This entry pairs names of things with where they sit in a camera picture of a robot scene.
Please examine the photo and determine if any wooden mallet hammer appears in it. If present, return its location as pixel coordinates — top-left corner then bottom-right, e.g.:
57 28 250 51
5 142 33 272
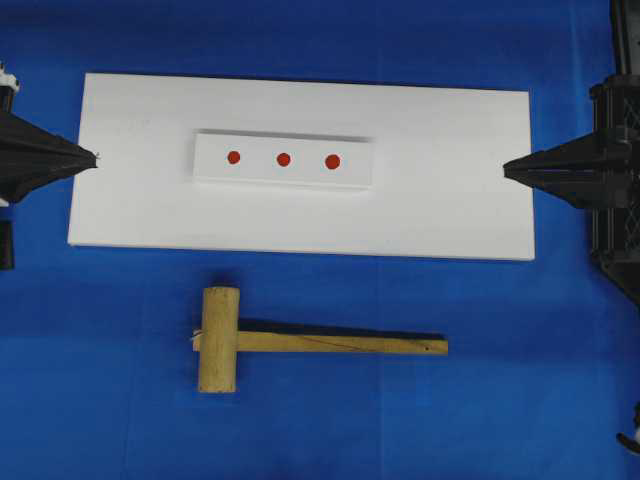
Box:
191 286 449 394

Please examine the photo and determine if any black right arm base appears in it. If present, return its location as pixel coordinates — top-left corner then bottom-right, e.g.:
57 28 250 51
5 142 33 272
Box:
590 1 639 304

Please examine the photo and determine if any black white clamp object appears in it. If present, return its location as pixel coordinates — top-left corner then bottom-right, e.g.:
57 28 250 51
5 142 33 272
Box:
616 403 640 456

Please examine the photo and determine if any large white foam board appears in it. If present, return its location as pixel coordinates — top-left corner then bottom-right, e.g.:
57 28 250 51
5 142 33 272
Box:
68 74 535 261

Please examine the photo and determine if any small white target strip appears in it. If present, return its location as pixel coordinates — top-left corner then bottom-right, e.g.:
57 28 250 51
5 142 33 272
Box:
193 133 374 190

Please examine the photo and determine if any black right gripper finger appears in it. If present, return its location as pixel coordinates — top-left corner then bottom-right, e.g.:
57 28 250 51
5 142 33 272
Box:
503 130 628 172
504 170 630 209

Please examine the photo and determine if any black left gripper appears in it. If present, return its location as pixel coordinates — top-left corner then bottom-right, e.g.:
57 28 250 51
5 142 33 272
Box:
0 62 99 271

